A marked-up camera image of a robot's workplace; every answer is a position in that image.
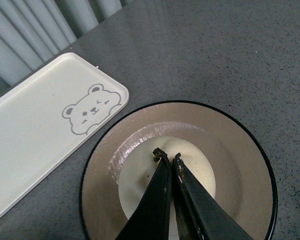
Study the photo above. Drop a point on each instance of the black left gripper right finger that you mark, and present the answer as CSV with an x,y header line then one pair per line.
x,y
198,215

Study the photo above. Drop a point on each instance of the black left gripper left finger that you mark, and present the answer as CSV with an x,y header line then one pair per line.
x,y
151,219

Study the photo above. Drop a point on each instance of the beige plate with black rim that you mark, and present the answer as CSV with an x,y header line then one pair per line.
x,y
245,183

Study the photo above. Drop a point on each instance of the white steamed bun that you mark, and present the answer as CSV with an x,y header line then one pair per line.
x,y
138,170

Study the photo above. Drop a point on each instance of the cream bear print tray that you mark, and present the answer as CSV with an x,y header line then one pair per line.
x,y
45,118

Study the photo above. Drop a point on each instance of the grey pleated curtain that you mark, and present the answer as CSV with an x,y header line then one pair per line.
x,y
33,31

